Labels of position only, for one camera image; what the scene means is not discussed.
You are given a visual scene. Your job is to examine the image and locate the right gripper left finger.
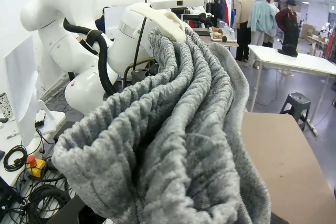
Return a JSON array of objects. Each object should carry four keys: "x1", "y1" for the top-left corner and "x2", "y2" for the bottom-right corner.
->
[{"x1": 47, "y1": 197, "x2": 109, "y2": 224}]

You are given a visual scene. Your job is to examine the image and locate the mannequin in teal jacket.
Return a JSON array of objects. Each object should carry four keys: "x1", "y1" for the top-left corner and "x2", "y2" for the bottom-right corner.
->
[{"x1": 247, "y1": 0, "x2": 279, "y2": 69}]

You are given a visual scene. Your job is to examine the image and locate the white desk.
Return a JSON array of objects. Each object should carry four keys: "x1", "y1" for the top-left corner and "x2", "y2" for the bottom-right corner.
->
[{"x1": 0, "y1": 108, "x2": 66, "y2": 188}]

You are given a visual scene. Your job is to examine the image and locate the spotted white cup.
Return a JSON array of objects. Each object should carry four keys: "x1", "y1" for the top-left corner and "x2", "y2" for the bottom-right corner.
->
[{"x1": 0, "y1": 92, "x2": 14, "y2": 120}]

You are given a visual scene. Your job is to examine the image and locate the brown table with items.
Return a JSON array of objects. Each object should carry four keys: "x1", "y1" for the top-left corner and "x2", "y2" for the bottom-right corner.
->
[{"x1": 193, "y1": 26, "x2": 240, "y2": 49}]

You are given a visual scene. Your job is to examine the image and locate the seated dark-haired person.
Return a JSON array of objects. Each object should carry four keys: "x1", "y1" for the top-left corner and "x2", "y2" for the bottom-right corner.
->
[{"x1": 94, "y1": 6, "x2": 111, "y2": 35}]

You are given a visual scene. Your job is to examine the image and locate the yellow emergency stop button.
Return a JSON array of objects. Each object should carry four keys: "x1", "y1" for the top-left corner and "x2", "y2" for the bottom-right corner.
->
[{"x1": 26, "y1": 155, "x2": 48, "y2": 180}]

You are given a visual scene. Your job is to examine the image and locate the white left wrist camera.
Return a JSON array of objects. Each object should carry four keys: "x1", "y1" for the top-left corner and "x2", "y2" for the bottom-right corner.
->
[{"x1": 130, "y1": 0, "x2": 205, "y2": 43}]

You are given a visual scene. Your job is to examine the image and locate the clothes rack with garments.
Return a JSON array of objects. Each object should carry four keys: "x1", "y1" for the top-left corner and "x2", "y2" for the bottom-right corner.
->
[{"x1": 203, "y1": 0, "x2": 237, "y2": 27}]

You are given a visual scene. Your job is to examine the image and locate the coiled black cable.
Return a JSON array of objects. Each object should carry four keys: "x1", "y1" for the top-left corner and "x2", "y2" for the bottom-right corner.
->
[{"x1": 3, "y1": 145, "x2": 29, "y2": 173}]

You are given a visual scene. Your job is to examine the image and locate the black left arm cable sleeve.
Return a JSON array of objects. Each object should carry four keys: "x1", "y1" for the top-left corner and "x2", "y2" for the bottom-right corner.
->
[{"x1": 62, "y1": 18, "x2": 117, "y2": 96}]

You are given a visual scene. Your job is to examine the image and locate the mannequin with black hat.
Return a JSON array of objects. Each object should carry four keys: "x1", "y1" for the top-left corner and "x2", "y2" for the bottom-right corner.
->
[{"x1": 275, "y1": 0, "x2": 300, "y2": 49}]

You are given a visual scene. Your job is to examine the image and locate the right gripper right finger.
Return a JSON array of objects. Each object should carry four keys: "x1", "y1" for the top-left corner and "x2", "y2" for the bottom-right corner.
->
[{"x1": 270, "y1": 211, "x2": 291, "y2": 224}]

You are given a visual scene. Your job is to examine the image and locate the black metal frame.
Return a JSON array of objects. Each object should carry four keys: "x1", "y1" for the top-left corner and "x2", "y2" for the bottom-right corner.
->
[{"x1": 122, "y1": 57, "x2": 159, "y2": 91}]

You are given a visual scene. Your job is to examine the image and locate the black cable bundle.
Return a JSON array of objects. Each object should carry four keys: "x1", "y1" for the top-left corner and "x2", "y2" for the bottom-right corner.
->
[{"x1": 0, "y1": 171, "x2": 77, "y2": 224}]

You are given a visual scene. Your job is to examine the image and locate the person in beige jacket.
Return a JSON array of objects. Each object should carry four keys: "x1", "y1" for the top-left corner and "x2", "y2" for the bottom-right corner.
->
[{"x1": 234, "y1": 0, "x2": 256, "y2": 62}]

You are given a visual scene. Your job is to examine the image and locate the grey plastic stool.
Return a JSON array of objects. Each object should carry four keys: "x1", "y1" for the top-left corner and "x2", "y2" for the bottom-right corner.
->
[{"x1": 279, "y1": 92, "x2": 312, "y2": 132}]

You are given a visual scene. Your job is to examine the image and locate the black bag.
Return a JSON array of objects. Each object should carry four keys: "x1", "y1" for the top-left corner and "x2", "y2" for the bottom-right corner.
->
[{"x1": 277, "y1": 42, "x2": 299, "y2": 58}]

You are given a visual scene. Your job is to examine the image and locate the grey training pants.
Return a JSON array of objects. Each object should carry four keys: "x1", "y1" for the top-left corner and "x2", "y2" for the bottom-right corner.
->
[{"x1": 51, "y1": 26, "x2": 272, "y2": 224}]

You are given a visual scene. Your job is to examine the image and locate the white rectangular table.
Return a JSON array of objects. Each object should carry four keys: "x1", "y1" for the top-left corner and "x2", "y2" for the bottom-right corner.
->
[{"x1": 247, "y1": 44, "x2": 336, "y2": 137}]

